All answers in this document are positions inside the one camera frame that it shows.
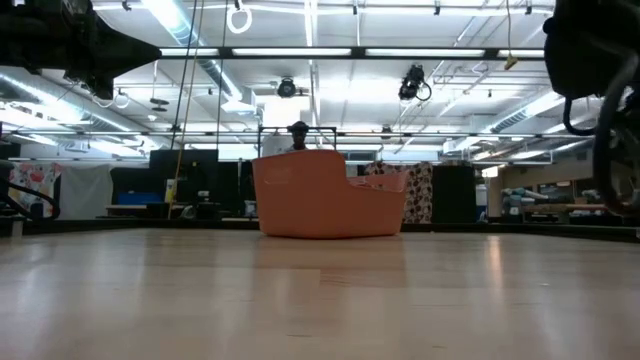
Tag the black overhead frame beam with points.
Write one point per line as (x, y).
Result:
(425, 52)

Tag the person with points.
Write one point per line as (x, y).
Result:
(298, 129)

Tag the black computer monitor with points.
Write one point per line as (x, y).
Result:
(192, 172)

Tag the orange plastic basket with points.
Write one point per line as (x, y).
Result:
(300, 200)

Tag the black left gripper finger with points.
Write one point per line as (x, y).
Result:
(102, 89)
(120, 55)

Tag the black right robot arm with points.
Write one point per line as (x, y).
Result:
(585, 50)

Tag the black ceiling camera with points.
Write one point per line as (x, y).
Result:
(412, 82)

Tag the white cloth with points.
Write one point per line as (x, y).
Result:
(85, 192)

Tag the black cabinet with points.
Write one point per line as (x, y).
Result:
(452, 195)

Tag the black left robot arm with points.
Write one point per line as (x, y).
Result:
(4, 172)

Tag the brown spotted curtain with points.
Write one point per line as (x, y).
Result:
(420, 195)

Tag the black overhead camera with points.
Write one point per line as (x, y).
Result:
(286, 87)

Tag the white trash bin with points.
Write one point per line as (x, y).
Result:
(275, 146)

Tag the blue box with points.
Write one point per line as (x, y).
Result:
(132, 198)

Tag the floral cloth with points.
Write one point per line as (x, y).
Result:
(35, 180)

